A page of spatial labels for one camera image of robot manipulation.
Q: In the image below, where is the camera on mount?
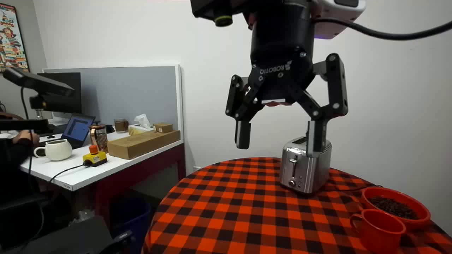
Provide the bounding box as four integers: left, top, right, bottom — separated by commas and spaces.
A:
2, 67, 76, 110

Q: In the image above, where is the heap of coffee beans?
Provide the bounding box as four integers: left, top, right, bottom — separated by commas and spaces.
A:
369, 196, 420, 220

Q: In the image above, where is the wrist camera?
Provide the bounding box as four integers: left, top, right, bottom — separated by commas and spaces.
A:
190, 0, 248, 28

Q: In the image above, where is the large cardboard box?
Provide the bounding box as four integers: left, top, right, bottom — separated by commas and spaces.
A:
107, 129, 181, 160

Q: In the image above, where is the glass mug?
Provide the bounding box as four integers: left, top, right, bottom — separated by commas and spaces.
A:
113, 118, 130, 134

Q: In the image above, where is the red mug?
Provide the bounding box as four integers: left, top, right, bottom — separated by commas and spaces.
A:
349, 208, 407, 254

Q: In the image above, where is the french press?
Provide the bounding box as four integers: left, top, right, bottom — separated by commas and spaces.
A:
89, 123, 109, 153

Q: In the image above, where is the grey desk partition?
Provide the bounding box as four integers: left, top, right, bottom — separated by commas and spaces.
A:
42, 65, 183, 142

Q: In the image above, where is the white ceramic mug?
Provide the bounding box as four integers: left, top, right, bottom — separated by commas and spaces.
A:
33, 138, 73, 162

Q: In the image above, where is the person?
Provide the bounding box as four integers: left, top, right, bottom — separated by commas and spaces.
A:
0, 111, 40, 201

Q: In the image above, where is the red bowl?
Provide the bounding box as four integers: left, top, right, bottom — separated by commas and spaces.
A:
362, 186, 432, 230

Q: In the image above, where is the tissue box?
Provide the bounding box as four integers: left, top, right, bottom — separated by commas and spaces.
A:
128, 113, 154, 137

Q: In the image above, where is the black monitor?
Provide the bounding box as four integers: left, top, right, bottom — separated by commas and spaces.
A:
37, 72, 83, 114

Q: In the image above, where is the white desk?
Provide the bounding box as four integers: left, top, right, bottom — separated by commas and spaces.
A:
19, 130, 186, 216

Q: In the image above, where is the blue bin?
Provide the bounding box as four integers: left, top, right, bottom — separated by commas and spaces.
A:
112, 198, 153, 254

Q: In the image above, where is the orange black checked tablecloth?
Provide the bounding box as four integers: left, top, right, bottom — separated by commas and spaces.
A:
141, 157, 452, 254

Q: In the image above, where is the black toaster cable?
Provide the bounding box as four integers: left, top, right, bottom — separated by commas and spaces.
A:
317, 184, 384, 193

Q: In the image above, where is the small cardboard box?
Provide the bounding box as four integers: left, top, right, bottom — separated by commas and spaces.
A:
153, 122, 174, 134

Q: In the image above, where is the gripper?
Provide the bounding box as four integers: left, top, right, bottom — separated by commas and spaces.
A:
226, 0, 349, 158

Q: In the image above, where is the yellow emergency stop button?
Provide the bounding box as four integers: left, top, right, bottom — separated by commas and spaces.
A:
82, 144, 108, 168

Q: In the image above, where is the silver toaster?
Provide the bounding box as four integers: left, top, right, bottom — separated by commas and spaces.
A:
280, 137, 333, 194

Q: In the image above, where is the open laptop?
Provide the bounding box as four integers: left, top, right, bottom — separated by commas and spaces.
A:
39, 113, 96, 149

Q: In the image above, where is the colourful framed poster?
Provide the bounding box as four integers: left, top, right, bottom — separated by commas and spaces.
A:
0, 3, 30, 73

